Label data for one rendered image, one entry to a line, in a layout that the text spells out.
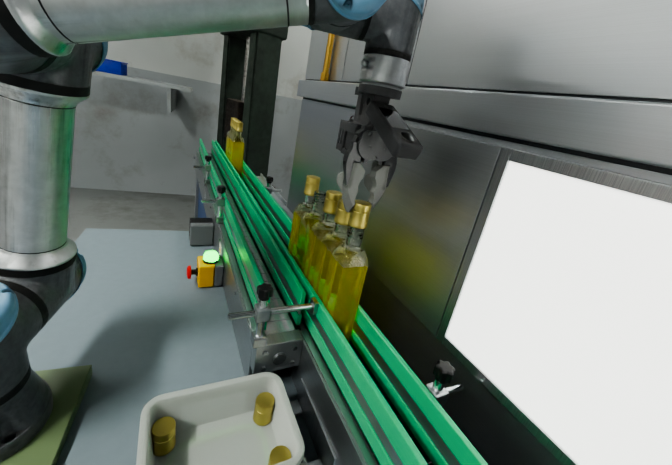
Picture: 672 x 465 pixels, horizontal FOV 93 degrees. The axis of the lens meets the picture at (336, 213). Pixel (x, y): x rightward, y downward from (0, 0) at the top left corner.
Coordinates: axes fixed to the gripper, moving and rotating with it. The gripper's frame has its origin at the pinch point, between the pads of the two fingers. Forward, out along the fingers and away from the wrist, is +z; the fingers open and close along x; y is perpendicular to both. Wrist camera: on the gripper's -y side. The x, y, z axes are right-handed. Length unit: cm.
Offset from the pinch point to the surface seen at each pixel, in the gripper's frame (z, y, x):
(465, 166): -10.6, -8.8, -12.1
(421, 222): 1.7, -3.0, -12.1
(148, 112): 28, 355, 53
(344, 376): 26.0, -11.8, 3.7
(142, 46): -34, 357, 57
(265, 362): 32.9, 0.9, 13.2
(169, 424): 35.8, -4.8, 29.6
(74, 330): 42, 29, 49
